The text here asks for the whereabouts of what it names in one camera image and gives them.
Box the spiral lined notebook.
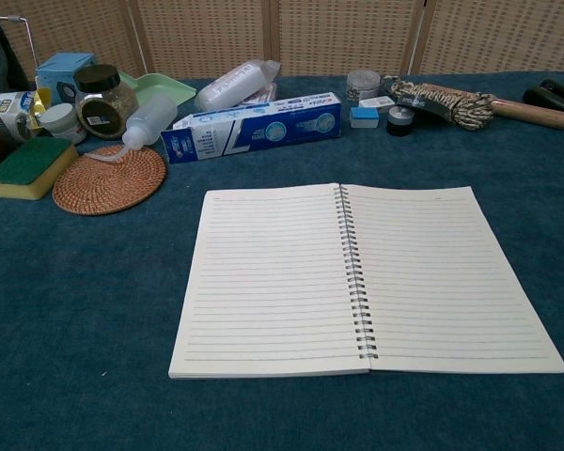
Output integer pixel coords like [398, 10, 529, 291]
[167, 182, 564, 381]

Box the blue white toothpaste box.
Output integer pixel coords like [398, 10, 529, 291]
[160, 91, 343, 165]

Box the small white pink packet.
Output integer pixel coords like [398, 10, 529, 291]
[243, 82, 279, 105]

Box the blue white block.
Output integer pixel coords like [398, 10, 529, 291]
[349, 106, 381, 130]

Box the clear bag of white pads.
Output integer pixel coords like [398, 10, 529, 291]
[195, 59, 282, 113]

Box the small black jar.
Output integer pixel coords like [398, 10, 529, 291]
[386, 105, 415, 138]

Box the clear jar of pins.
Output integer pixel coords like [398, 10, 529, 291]
[346, 70, 382, 105]

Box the translucent squeeze bottle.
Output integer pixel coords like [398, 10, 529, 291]
[82, 92, 179, 165]

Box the green plastic dustpan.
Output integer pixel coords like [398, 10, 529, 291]
[121, 72, 197, 112]

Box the round woven rattan coaster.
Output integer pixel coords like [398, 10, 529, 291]
[52, 144, 167, 216]

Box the woven bamboo folding screen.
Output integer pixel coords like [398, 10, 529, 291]
[0, 0, 564, 84]

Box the blue table cloth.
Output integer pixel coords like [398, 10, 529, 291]
[0, 70, 564, 451]

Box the glass jar black lid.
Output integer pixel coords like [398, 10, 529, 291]
[73, 64, 139, 141]

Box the small white jar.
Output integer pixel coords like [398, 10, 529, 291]
[38, 102, 88, 146]

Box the green yellow sponge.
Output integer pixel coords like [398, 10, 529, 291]
[0, 137, 80, 201]

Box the brown wooden rolling pin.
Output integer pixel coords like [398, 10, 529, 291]
[420, 82, 564, 131]

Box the light blue cardboard box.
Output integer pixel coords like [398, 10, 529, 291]
[36, 52, 97, 105]

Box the white yellow bag roll pack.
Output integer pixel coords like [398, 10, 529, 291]
[0, 88, 53, 145]

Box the black stapler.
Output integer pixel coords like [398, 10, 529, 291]
[522, 78, 564, 129]

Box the metal towel rack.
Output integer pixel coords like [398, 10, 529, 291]
[0, 13, 41, 70]

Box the camouflage rope bundle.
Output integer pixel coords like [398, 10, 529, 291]
[385, 77, 499, 132]

